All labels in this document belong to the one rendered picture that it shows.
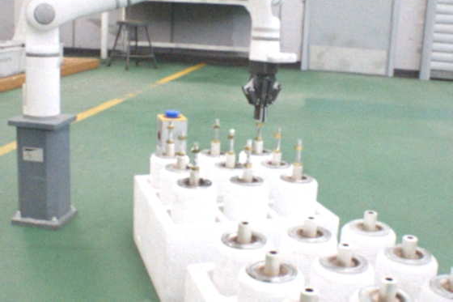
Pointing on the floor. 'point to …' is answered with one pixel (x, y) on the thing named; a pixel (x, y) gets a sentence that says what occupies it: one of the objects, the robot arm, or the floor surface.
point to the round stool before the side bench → (130, 41)
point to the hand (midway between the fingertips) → (260, 114)
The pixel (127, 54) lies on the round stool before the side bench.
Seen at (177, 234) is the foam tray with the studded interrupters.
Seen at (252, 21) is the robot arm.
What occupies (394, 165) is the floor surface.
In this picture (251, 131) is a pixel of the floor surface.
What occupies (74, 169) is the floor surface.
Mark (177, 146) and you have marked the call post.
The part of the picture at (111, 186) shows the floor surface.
